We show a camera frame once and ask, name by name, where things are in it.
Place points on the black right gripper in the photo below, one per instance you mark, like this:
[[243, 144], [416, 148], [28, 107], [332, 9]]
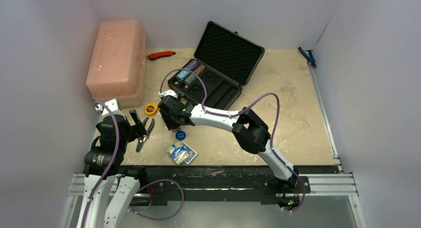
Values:
[[167, 113]]

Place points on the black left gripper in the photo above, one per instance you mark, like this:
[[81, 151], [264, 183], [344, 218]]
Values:
[[136, 130]]

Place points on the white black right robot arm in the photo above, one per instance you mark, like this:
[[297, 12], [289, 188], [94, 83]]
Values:
[[250, 131]]

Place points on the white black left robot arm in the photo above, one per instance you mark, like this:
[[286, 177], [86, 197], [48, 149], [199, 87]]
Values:
[[108, 190]]

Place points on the blue Texas Hold'em card box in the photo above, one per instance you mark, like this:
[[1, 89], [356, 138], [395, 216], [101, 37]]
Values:
[[178, 152]]

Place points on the black poker set case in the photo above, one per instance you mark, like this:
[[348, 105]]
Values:
[[230, 61]]

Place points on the yellow tape measure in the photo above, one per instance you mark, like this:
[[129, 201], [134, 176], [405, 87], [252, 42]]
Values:
[[150, 109]]

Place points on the blue small blind button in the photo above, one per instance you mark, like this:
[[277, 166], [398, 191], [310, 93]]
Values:
[[180, 135]]

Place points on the light blue poker chip roll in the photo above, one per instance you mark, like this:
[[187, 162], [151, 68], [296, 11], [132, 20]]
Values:
[[182, 75]]

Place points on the blue backed playing card deck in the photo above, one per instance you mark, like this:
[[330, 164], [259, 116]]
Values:
[[192, 153]]

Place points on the pink translucent plastic storage box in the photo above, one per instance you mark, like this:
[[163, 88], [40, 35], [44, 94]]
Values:
[[117, 68]]

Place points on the brown black poker chip roll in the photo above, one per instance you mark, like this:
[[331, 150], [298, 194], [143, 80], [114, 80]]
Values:
[[199, 70]]

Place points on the lavender poker chip roll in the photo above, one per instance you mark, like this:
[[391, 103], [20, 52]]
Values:
[[192, 65]]

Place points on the red utility knife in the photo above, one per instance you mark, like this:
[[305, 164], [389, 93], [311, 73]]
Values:
[[159, 55]]

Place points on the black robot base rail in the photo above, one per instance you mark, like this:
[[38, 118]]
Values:
[[229, 183]]

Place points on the blue handled pliers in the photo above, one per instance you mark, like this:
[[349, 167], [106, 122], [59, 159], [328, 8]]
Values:
[[307, 54]]

